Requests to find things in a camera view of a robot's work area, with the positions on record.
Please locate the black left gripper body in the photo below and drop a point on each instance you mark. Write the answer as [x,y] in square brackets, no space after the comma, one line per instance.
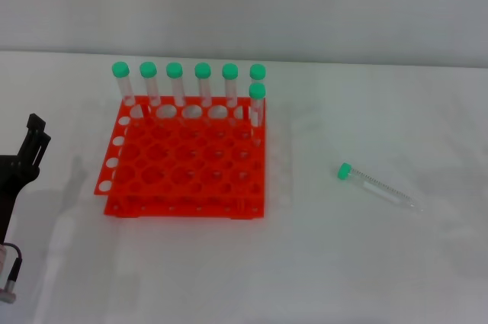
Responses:
[15,179]

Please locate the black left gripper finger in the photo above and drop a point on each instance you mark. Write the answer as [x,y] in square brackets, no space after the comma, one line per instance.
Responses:
[32,145]

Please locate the green capped clear test tube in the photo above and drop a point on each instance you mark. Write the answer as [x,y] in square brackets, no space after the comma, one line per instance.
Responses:
[148,69]
[257,90]
[174,69]
[257,71]
[203,70]
[120,69]
[375,187]
[230,71]

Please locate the orange plastic test tube rack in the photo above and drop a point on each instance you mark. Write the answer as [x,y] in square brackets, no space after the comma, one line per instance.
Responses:
[213,171]

